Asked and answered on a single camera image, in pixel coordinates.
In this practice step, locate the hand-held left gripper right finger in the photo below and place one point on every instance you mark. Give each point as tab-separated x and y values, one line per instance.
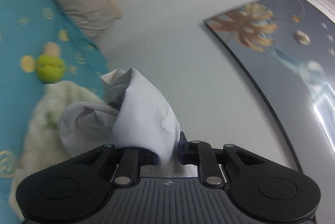
183	153

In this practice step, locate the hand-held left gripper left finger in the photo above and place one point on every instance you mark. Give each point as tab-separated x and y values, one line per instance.
130	158

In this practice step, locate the white shirt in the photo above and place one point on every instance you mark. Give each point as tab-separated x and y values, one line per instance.
141	119

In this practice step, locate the green printed fleece blanket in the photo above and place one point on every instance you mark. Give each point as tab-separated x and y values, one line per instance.
42	114

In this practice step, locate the green plush toy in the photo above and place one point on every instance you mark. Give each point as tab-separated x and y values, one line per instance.
49	67

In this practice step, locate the grey pillow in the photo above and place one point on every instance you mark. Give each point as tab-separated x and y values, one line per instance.
76	1

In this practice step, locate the teal patterned bed sheet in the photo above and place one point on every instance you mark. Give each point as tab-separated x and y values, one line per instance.
28	25

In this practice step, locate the framed leaf wall picture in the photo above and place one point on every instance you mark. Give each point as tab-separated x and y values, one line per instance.
282	56

